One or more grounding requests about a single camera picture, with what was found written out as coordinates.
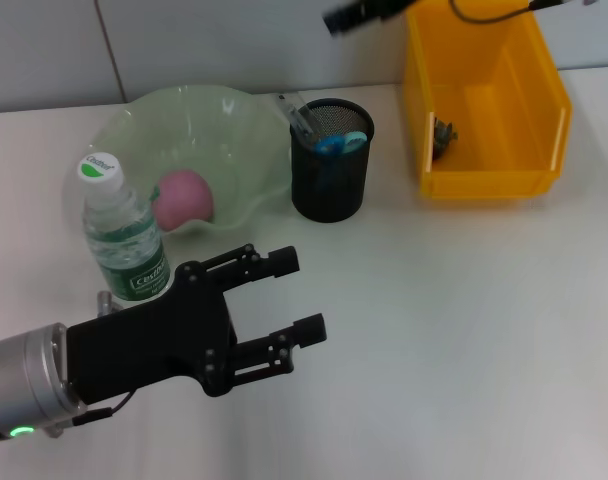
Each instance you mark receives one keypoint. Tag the green glass fruit bowl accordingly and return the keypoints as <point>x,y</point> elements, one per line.
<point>209,140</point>

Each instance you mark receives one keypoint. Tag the blue scissors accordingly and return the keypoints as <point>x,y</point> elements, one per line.
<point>329,146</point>

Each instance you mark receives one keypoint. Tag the silver ballpoint pen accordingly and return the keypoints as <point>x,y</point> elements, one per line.
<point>296,117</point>

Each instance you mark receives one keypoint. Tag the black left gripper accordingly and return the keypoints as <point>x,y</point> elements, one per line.
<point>154,340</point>

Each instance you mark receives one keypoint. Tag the clear water bottle green label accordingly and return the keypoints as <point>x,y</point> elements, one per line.
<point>129,250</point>

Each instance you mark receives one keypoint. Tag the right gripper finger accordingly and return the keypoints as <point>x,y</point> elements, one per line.
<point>354,15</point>

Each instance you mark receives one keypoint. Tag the yellow plastic bin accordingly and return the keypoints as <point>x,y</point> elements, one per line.
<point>484,75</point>

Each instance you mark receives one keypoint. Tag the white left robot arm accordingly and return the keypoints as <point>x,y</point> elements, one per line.
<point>19,385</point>

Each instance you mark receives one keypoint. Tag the pink toy peach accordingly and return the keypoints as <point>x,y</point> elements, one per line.
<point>189,200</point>

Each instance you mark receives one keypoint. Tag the black mesh pen holder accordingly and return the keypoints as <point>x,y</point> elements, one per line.
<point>334,200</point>

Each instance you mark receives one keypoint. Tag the transparent plastic ruler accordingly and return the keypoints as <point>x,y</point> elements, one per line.
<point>304,100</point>

